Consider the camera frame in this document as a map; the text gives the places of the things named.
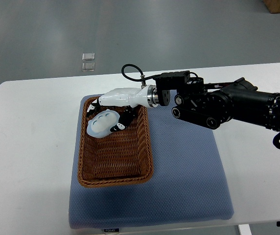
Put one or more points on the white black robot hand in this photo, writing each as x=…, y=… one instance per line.
x=124, y=101

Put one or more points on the blue white plush toy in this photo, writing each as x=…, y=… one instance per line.
x=100, y=125

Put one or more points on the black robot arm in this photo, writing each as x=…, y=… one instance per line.
x=210, y=105

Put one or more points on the brown wicker basket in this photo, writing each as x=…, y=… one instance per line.
x=121, y=158

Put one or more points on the lower metal floor plate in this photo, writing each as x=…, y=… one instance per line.
x=88, y=66

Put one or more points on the metal floor plate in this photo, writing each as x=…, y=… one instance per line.
x=88, y=56
x=88, y=66

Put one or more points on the upper metal floor plate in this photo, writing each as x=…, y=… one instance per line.
x=88, y=56

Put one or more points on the blue quilted mat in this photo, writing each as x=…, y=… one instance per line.
x=188, y=183

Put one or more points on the white table leg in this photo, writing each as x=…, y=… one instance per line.
x=244, y=229

